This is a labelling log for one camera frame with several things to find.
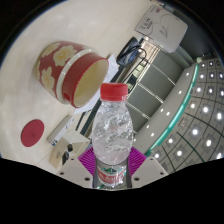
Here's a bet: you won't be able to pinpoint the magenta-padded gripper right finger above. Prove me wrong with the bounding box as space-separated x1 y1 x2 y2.
126 148 168 189

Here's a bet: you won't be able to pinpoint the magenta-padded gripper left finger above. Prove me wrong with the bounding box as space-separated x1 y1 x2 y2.
57 147 100 189

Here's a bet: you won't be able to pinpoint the clear red-capped water bottle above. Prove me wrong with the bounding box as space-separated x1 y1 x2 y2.
91 82 135 190

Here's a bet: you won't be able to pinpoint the black binder clips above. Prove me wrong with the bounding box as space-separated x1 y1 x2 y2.
61 143 74 166

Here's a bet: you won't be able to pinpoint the flat round red coaster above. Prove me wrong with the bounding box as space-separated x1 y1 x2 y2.
20 119 46 148

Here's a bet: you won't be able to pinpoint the round ceiling lights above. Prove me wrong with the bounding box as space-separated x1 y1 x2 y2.
143 58 224 171

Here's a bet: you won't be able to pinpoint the red floral cup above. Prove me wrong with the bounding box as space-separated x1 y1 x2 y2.
35 40 110 109

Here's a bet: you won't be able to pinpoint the black conference phone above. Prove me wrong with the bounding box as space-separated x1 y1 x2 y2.
115 36 148 68

